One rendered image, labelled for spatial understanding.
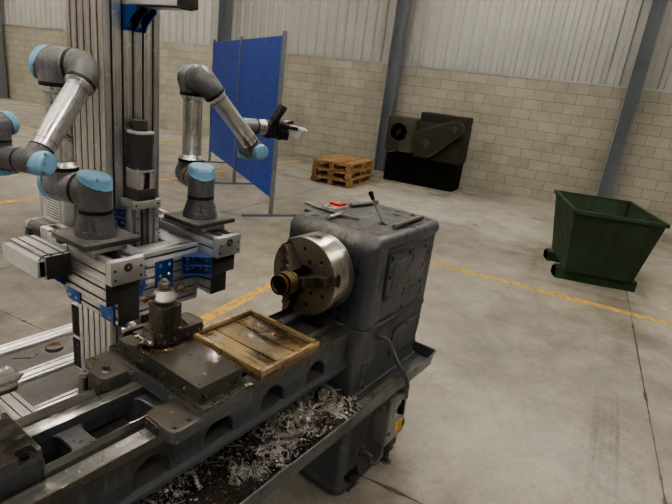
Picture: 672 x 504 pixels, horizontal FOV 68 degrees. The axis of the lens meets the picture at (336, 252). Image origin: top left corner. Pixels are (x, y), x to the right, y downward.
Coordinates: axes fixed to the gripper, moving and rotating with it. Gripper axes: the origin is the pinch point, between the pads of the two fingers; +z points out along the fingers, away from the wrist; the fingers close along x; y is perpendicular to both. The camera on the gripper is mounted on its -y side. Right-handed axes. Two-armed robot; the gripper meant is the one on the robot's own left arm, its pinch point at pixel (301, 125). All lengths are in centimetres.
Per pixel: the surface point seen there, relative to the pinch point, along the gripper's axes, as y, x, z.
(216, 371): 46, 115, -84
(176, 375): 47, 112, -95
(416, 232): 23, 82, 16
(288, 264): 34, 80, -44
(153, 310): 38, 92, -96
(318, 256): 29, 85, -34
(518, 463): 141, 132, 88
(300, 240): 26, 75, -38
